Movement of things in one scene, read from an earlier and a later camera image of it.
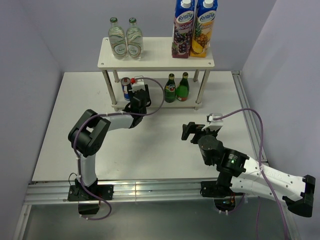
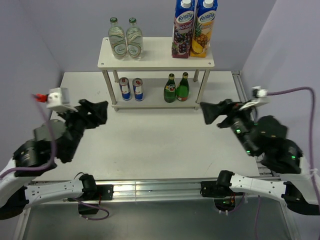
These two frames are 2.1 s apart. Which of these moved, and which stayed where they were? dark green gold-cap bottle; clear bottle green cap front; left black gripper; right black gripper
Moved: left black gripper; right black gripper
Stayed: clear bottle green cap front; dark green gold-cap bottle
